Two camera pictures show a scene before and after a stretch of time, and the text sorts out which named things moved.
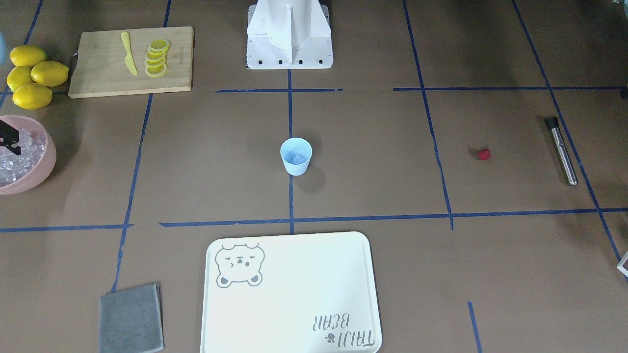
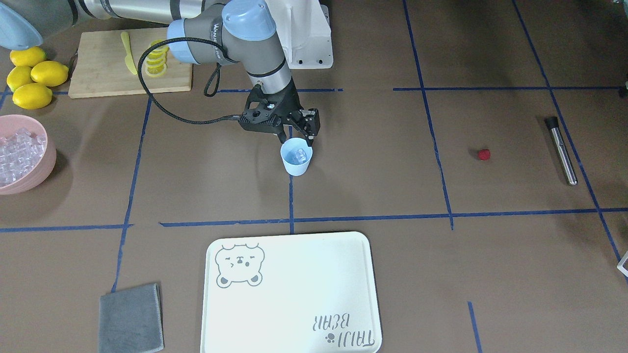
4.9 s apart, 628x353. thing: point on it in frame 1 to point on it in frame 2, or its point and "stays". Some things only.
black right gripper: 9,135 to 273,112
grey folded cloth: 131,320 stays
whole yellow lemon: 49,73 stays
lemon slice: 157,54 stays
